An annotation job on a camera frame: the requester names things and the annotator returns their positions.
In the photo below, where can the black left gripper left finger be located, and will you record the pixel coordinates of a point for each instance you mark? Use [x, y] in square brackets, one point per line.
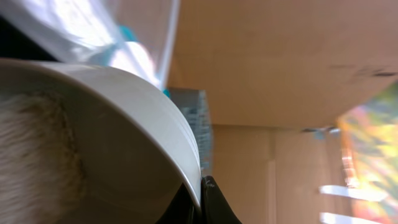
[180, 210]

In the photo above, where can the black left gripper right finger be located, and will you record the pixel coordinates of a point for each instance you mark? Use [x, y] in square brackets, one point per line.
[214, 206]

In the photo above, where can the grey bowl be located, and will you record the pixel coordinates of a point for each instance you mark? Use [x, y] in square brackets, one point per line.
[136, 147]

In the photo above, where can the pile of white rice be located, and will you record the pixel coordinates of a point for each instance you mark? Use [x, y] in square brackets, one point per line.
[42, 178]

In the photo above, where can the clear plastic waste bin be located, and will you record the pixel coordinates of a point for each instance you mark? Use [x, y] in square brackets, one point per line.
[79, 31]

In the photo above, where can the black food waste tray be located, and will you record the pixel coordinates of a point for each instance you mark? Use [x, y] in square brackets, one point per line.
[14, 44]

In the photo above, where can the grey plastic dish rack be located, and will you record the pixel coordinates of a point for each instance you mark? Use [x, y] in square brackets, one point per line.
[194, 106]

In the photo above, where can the teal serving tray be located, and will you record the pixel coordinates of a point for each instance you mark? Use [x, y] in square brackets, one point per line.
[135, 59]

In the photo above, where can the colourful blurred poster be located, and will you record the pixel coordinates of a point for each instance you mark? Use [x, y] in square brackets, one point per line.
[369, 141]

